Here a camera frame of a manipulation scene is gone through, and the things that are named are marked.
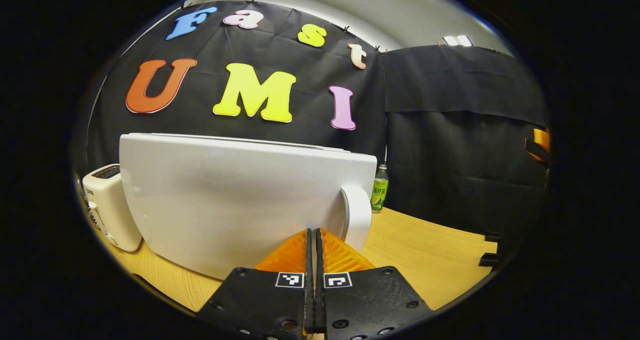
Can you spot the white microwave oven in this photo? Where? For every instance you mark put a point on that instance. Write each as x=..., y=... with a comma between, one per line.
x=225, y=200

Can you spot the green drink bottle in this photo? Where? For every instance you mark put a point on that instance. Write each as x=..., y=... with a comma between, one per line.
x=379, y=192

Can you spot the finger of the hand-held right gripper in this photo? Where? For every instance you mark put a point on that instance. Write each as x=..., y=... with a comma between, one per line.
x=541, y=140

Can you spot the small ceiling light panel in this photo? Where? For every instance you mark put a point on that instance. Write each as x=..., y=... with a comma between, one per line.
x=457, y=40

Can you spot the small black block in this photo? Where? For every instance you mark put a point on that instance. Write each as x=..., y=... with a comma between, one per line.
x=488, y=260
x=492, y=237

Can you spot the white toaster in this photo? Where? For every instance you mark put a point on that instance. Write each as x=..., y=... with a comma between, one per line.
x=112, y=210

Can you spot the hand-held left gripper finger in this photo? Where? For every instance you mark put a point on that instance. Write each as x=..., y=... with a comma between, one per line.
x=319, y=290
x=309, y=290

